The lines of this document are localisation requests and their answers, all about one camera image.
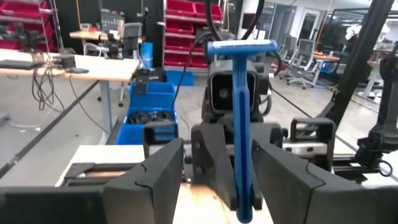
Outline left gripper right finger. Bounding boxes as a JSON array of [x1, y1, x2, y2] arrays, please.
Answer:
[[251, 139, 398, 224]]

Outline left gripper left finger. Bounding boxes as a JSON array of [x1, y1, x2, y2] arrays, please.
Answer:
[[0, 138, 184, 224]]

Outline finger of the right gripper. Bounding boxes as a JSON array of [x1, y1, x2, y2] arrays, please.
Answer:
[[190, 122, 238, 212], [248, 123, 284, 211]]

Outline blue disposable razor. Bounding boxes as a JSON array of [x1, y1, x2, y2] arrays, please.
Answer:
[[206, 39, 280, 224]]

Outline blue plastic tote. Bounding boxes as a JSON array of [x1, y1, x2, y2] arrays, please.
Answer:
[[127, 81, 177, 110], [165, 70, 195, 87], [115, 107, 178, 146]]

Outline black parts pile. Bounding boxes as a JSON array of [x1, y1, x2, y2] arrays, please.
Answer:
[[129, 110, 175, 125]]

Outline grey office chair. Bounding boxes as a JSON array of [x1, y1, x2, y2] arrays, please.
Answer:
[[278, 34, 299, 78], [287, 39, 317, 90]]

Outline blue cylinder container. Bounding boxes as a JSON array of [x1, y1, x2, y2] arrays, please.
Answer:
[[139, 41, 154, 70]]

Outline red bin shelving rack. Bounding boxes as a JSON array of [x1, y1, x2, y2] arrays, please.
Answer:
[[162, 0, 225, 70], [0, 0, 57, 53]]

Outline wood desk with grey legs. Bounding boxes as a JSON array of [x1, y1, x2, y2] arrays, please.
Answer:
[[0, 48, 141, 146]]

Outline black laptop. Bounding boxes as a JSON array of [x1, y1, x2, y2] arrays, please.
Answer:
[[0, 58, 43, 71]]

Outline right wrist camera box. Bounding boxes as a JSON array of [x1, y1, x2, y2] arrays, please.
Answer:
[[207, 59, 259, 113]]

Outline hanging black desk cables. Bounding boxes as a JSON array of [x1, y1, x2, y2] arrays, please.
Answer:
[[30, 67, 67, 112]]

